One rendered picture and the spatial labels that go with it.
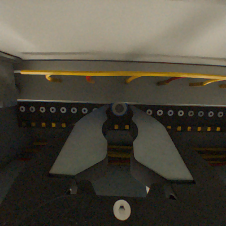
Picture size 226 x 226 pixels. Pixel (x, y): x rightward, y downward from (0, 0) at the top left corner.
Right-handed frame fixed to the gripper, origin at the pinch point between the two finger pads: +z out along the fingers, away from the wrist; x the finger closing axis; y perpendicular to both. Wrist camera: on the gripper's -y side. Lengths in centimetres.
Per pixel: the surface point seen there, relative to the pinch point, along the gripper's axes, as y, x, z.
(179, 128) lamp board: 7.9, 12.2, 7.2
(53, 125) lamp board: 8.0, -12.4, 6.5
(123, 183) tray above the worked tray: 14.9, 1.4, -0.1
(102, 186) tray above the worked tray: 14.7, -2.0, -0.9
